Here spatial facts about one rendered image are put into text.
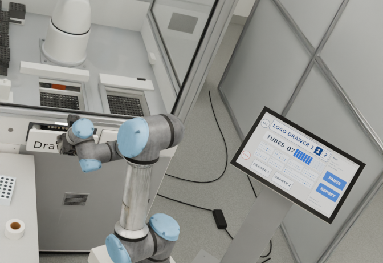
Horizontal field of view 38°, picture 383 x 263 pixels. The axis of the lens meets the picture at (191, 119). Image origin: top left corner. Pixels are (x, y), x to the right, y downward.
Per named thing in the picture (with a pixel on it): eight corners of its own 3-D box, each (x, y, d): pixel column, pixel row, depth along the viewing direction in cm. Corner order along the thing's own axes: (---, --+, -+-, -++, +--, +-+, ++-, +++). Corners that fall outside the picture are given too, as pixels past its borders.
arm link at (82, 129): (77, 141, 200) (71, 118, 201) (70, 148, 209) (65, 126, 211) (98, 136, 203) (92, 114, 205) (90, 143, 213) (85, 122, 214)
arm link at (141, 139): (155, 263, 195) (176, 121, 174) (119, 277, 185) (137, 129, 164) (135, 245, 203) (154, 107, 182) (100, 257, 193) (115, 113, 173)
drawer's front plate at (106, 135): (157, 154, 263) (164, 137, 257) (97, 150, 252) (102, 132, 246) (157, 152, 264) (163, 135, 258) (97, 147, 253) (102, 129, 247)
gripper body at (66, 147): (58, 154, 223) (64, 148, 213) (60, 134, 226) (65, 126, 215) (77, 156, 226) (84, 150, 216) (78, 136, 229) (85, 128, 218)
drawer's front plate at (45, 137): (93, 156, 248) (98, 137, 242) (25, 150, 237) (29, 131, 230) (92, 153, 249) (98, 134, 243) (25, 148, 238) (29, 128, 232)
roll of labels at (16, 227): (17, 243, 206) (19, 235, 204) (0, 235, 206) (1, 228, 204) (27, 230, 212) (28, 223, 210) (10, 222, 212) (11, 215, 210)
